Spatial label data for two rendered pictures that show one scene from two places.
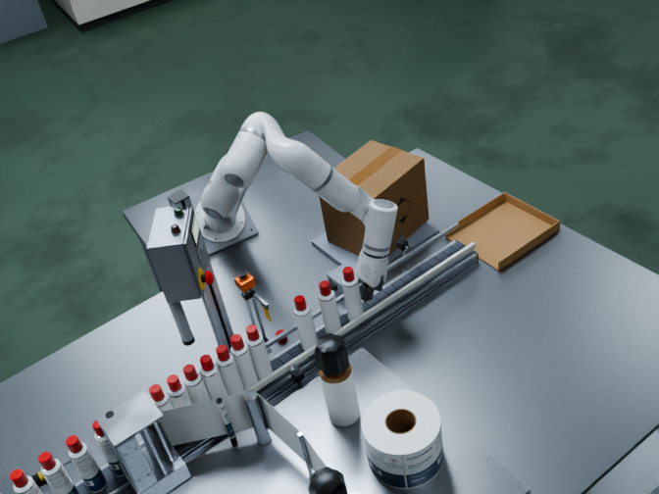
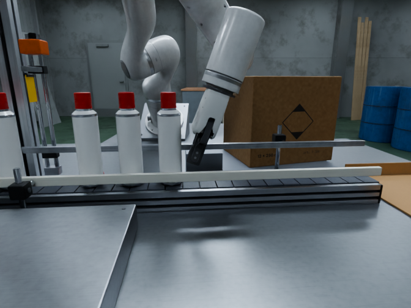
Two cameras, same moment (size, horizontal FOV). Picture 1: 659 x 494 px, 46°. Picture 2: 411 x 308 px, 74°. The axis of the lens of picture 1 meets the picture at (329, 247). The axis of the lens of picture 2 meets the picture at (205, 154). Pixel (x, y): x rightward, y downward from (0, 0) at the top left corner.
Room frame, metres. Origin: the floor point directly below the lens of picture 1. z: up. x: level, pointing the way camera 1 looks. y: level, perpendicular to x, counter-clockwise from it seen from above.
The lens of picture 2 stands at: (1.27, -0.37, 1.11)
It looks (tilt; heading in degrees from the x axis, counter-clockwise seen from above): 15 degrees down; 25
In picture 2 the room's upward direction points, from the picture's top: straight up
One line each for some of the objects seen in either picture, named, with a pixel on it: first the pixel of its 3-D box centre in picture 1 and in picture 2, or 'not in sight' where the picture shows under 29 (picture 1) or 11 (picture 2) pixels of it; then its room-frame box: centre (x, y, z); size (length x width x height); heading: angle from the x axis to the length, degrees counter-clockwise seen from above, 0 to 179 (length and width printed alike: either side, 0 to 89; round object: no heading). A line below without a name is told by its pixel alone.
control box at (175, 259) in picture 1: (179, 253); not in sight; (1.63, 0.39, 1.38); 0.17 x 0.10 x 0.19; 175
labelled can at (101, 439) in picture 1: (111, 447); not in sight; (1.37, 0.68, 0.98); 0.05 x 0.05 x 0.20
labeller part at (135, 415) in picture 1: (129, 418); not in sight; (1.31, 0.57, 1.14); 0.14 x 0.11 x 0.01; 120
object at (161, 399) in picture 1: (165, 412); not in sight; (1.45, 0.53, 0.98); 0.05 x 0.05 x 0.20
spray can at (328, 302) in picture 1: (329, 308); (129, 139); (1.74, 0.04, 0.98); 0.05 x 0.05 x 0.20
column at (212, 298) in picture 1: (209, 289); (11, 56); (1.71, 0.36, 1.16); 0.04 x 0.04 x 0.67; 30
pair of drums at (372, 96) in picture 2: not in sight; (399, 115); (7.01, -1.41, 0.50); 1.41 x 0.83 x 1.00; 25
